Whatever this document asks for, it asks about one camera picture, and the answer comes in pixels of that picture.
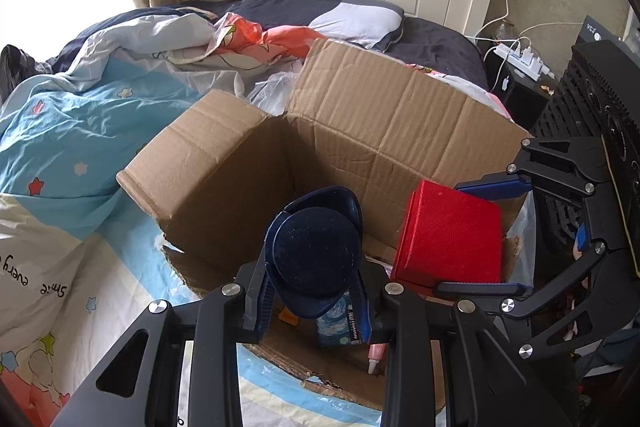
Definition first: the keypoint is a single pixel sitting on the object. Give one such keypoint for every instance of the orange tube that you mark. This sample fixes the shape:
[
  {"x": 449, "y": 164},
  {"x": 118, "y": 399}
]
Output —
[{"x": 289, "y": 317}]

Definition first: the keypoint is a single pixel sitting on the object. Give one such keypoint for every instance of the black nightstand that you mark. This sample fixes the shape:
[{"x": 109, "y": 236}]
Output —
[{"x": 520, "y": 102}]

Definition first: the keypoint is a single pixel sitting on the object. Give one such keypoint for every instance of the star printed bedsheet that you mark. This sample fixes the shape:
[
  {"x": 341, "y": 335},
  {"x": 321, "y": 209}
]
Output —
[{"x": 100, "y": 287}]

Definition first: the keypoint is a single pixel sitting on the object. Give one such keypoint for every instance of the navy grey pillow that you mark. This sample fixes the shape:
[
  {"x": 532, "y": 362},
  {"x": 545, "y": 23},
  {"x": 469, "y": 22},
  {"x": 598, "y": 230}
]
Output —
[{"x": 310, "y": 9}]

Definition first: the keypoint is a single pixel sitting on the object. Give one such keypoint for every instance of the white power strip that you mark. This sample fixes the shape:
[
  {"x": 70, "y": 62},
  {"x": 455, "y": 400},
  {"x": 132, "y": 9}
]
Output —
[{"x": 522, "y": 59}]

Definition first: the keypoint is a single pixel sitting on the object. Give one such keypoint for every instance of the brown cardboard box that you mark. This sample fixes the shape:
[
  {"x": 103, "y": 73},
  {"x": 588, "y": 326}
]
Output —
[{"x": 375, "y": 117}]

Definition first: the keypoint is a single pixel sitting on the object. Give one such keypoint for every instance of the blue swirl tissue pack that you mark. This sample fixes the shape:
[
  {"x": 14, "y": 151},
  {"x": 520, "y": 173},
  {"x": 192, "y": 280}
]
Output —
[{"x": 337, "y": 324}]

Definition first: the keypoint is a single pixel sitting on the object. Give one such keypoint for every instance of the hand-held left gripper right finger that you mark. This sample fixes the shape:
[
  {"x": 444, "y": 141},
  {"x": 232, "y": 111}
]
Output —
[{"x": 365, "y": 322}]

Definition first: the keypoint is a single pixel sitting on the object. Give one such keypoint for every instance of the pink tube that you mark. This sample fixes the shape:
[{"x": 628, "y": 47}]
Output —
[{"x": 376, "y": 354}]

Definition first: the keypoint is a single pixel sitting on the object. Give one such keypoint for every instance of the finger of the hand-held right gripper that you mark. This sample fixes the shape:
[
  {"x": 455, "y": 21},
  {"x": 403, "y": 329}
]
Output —
[
  {"x": 480, "y": 289},
  {"x": 500, "y": 187}
]

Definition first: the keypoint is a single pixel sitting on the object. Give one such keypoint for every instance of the black box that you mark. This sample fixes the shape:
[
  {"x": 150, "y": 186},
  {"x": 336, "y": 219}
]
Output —
[{"x": 600, "y": 32}]

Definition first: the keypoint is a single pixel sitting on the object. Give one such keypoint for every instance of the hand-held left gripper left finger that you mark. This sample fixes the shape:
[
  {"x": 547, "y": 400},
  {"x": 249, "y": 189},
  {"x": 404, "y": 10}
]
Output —
[{"x": 252, "y": 312}]

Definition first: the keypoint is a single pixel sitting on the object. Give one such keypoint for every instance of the star printed quilt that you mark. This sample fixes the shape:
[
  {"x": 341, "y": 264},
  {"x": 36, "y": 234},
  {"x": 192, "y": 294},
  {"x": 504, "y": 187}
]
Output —
[{"x": 75, "y": 117}]

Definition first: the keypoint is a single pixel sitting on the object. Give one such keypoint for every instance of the red box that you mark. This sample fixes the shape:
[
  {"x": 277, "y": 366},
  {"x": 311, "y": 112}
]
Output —
[{"x": 445, "y": 232}]

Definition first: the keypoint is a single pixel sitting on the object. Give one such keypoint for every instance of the orange printed cloth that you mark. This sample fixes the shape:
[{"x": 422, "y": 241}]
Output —
[{"x": 280, "y": 39}]

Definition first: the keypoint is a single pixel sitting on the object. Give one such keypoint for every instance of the navy mattress sheet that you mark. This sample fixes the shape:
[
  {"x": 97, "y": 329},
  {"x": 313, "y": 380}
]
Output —
[{"x": 440, "y": 47}]

